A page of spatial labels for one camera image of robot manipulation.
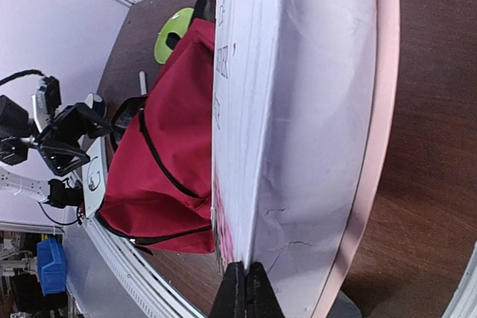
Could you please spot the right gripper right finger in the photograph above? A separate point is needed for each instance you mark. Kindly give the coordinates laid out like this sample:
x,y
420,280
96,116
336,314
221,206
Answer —
x,y
261,301

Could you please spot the white designer fate book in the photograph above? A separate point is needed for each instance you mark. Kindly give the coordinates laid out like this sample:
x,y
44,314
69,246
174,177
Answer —
x,y
303,101

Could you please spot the white pink marker pen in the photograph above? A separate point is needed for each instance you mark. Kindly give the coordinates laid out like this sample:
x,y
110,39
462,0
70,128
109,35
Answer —
x,y
143,83

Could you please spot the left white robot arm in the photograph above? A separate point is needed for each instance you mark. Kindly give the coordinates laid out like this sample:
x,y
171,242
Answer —
x,y
19,135

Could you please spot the green plate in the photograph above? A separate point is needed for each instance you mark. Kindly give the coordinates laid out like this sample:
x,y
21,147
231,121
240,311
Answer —
x,y
171,33

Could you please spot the blue storage bin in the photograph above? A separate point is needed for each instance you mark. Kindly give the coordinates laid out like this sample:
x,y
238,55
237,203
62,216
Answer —
x,y
51,266

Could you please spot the grey G book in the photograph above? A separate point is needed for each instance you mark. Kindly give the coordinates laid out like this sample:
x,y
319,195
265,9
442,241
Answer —
x,y
94,177

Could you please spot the front aluminium rail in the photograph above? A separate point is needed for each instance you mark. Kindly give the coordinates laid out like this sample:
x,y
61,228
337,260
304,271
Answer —
x,y
108,277

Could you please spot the red backpack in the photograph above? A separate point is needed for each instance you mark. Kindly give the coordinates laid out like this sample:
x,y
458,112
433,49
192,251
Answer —
x,y
159,184

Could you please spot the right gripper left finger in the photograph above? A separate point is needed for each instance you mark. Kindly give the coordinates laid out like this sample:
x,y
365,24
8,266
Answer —
x,y
229,301

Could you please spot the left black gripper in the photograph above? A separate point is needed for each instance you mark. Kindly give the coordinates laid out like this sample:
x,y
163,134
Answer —
x,y
58,142

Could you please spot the white and black bowl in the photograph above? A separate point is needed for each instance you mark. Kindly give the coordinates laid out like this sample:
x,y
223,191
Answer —
x,y
97,104

